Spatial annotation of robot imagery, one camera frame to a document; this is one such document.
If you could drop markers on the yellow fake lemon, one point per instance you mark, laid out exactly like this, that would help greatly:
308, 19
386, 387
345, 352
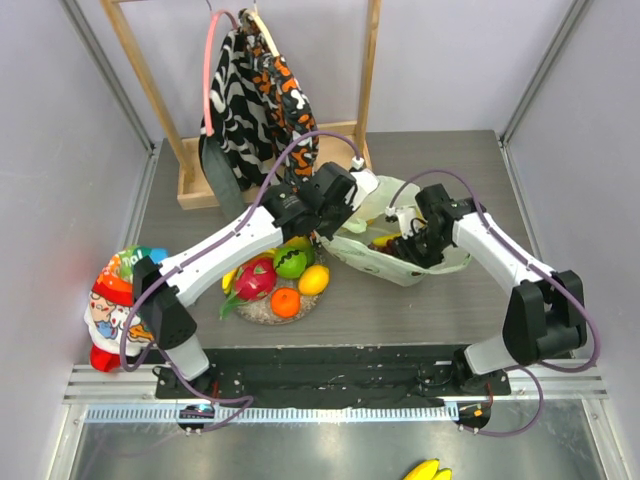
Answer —
314, 280

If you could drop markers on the yellow fake banana bunch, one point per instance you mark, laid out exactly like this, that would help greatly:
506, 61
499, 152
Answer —
228, 279

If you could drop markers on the colourful cartoon print cloth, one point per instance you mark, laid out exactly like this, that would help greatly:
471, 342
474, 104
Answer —
109, 303

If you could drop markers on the orange fake orange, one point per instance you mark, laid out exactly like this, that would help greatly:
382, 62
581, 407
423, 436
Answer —
285, 302

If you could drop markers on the yellow bananas at bottom edge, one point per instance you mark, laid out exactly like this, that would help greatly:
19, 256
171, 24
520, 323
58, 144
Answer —
429, 470

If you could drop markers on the black white zebra garment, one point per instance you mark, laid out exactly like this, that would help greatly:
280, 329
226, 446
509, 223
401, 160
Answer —
240, 153

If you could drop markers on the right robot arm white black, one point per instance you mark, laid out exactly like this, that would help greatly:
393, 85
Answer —
545, 316

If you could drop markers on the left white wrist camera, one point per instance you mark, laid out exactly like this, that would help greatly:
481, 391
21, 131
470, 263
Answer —
366, 181

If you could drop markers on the orange grey camouflage garment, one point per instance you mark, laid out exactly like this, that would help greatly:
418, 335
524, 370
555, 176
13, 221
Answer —
287, 108

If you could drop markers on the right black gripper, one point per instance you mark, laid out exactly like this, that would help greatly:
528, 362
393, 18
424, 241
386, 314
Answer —
417, 245

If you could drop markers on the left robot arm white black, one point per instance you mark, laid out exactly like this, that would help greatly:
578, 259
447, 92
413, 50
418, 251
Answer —
163, 292

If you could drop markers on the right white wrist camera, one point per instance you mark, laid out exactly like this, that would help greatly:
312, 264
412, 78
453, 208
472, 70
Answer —
404, 217

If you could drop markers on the wooden clothes hanger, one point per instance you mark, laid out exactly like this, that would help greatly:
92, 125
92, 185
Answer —
265, 30

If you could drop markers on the green red fake mango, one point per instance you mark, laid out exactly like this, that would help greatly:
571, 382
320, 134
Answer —
305, 245

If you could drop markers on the red fake dragon fruit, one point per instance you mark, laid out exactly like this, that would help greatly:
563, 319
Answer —
254, 281

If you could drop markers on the green fake lime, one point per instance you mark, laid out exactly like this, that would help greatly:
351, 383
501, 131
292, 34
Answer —
289, 262

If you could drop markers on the white slotted cable duct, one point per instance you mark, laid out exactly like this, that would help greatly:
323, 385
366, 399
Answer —
183, 414

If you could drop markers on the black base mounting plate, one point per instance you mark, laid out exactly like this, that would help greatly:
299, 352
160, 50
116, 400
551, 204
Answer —
337, 377

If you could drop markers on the dark fake grapes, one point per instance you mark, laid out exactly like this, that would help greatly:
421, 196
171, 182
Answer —
385, 245

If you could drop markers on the pink clothes hanger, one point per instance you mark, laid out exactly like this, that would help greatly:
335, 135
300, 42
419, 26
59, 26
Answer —
206, 82

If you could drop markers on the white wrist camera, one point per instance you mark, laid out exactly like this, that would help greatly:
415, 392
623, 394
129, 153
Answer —
404, 217
366, 181

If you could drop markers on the green avocado print plastic bag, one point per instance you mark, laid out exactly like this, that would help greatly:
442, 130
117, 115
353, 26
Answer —
363, 242

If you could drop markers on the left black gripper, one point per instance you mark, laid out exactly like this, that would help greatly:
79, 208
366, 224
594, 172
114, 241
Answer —
346, 205

